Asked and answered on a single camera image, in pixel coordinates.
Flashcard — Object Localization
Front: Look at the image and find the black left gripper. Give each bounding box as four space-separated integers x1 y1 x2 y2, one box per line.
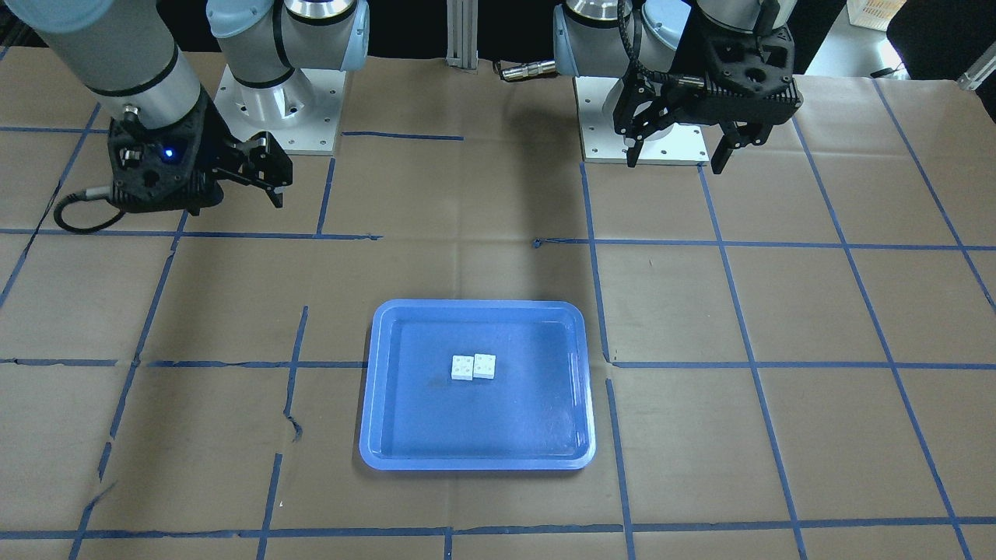
613 12 801 175

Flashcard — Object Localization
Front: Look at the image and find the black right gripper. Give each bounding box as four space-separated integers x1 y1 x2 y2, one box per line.
107 86 294 216

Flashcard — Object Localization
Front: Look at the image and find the white block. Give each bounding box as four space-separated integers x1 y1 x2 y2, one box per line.
471 354 496 380
451 355 475 380

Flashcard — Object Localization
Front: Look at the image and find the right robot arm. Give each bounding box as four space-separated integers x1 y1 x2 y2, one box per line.
7 1 370 233

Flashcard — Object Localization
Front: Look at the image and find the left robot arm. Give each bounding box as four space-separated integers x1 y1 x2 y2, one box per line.
552 1 803 173

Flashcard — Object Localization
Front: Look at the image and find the blue plastic tray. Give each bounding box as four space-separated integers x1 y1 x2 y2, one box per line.
358 299 597 471

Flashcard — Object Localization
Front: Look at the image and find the brown paper table cover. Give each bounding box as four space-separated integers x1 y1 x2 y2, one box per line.
1 47 995 559

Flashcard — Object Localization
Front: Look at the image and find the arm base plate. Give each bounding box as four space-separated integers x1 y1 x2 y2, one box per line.
214 67 351 156
573 74 710 166

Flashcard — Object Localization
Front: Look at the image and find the aluminium frame post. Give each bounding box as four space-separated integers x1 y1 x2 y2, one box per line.
445 0 479 73

